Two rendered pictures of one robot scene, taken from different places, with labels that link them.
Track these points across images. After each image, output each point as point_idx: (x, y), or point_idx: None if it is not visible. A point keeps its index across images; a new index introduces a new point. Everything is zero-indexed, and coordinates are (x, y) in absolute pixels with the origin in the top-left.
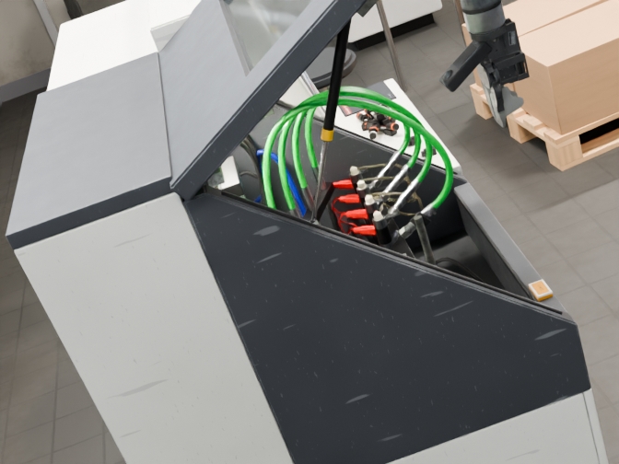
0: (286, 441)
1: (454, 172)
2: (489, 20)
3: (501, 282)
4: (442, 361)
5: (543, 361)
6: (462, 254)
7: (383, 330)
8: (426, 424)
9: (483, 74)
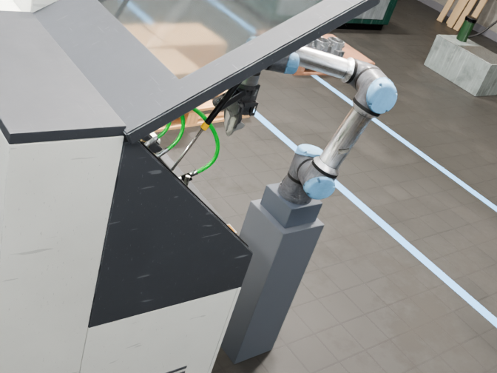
0: (94, 296)
1: (158, 143)
2: (254, 81)
3: None
4: (191, 262)
5: (231, 269)
6: None
7: (176, 240)
8: (166, 295)
9: (234, 105)
